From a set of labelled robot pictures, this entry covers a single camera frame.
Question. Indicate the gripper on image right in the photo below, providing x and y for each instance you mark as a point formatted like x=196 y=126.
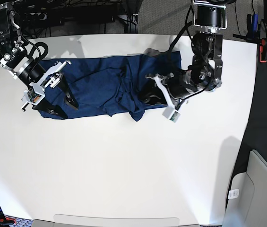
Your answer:
x=164 y=90

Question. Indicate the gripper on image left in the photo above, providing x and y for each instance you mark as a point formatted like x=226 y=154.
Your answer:
x=52 y=78

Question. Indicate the blue long-sleeve shirt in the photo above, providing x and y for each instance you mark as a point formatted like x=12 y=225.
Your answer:
x=108 y=86

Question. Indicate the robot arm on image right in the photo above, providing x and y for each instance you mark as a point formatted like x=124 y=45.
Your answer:
x=204 y=74

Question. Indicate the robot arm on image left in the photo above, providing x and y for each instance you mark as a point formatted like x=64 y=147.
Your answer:
x=21 y=58

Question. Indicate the red clamp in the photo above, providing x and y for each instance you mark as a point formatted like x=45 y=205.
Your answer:
x=263 y=50

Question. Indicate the beige plastic bin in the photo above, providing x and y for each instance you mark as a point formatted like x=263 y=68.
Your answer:
x=247 y=204

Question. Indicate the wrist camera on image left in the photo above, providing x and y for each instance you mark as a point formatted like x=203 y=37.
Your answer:
x=34 y=95

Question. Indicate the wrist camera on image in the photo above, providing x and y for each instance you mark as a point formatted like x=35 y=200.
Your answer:
x=171 y=114
x=34 y=95

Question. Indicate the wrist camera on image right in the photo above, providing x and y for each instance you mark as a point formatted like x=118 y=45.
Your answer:
x=171 y=114

